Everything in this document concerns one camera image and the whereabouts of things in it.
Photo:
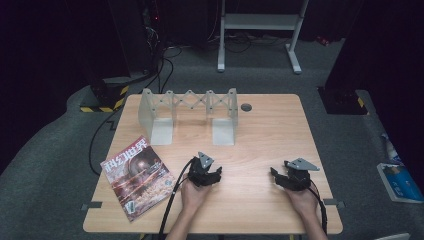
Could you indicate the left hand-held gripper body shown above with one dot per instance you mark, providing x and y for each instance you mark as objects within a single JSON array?
[{"x": 199, "y": 174}]

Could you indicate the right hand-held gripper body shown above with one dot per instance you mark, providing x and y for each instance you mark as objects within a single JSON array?
[{"x": 296, "y": 176}]

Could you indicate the grey expandable bookend rack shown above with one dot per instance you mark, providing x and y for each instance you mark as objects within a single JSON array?
[{"x": 160, "y": 130}]

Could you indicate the red cover magazine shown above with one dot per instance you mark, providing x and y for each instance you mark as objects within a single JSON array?
[{"x": 138, "y": 178}]

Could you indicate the person's left hand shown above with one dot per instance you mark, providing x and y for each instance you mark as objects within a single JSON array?
[{"x": 193, "y": 196}]

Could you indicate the person's right hand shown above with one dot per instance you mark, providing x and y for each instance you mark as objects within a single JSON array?
[{"x": 303, "y": 200}]

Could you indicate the grey tape tab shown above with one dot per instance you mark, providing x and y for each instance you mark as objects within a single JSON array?
[
  {"x": 92, "y": 205},
  {"x": 333, "y": 202}
]

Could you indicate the black floor box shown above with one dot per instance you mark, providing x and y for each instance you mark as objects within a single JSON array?
[{"x": 343, "y": 101}]

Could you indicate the white plastic bottle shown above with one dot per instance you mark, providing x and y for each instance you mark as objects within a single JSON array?
[{"x": 392, "y": 150}]

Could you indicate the blue and white box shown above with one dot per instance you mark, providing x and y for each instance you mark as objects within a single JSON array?
[{"x": 400, "y": 183}]

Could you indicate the white flat object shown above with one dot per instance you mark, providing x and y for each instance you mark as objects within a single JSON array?
[{"x": 393, "y": 237}]

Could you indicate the black box with yellow stripes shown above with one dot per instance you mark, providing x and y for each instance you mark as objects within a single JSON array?
[{"x": 108, "y": 93}]

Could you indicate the white metal stand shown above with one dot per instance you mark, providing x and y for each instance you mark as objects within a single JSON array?
[{"x": 260, "y": 21}]

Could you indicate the dark computer tower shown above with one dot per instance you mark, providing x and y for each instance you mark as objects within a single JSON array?
[{"x": 154, "y": 33}]

